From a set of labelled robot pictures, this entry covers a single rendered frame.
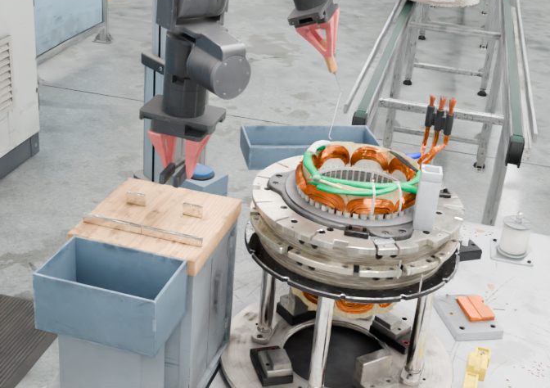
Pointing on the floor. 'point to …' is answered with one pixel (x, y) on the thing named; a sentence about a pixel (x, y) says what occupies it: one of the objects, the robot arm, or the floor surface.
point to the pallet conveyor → (514, 138)
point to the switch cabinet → (17, 74)
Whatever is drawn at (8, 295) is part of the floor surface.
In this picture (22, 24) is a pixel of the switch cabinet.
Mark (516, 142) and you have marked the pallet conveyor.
